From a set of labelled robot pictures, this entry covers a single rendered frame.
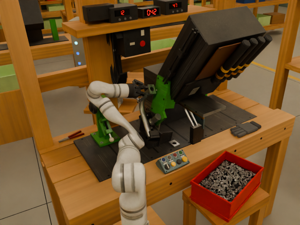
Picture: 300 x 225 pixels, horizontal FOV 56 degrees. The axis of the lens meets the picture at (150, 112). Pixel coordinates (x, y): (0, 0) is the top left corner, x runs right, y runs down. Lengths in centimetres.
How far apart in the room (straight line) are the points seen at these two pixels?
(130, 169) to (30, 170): 231
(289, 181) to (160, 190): 171
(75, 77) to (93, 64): 15
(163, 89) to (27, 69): 70
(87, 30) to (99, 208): 84
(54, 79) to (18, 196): 147
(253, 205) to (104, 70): 106
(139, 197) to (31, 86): 91
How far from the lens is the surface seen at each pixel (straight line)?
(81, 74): 173
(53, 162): 163
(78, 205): 132
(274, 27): 790
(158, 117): 150
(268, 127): 186
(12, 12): 150
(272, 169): 221
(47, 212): 264
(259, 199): 150
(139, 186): 89
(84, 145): 167
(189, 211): 152
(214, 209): 137
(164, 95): 149
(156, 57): 194
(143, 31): 161
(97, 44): 163
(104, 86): 137
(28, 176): 306
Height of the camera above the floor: 183
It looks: 29 degrees down
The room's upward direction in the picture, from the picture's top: 2 degrees counter-clockwise
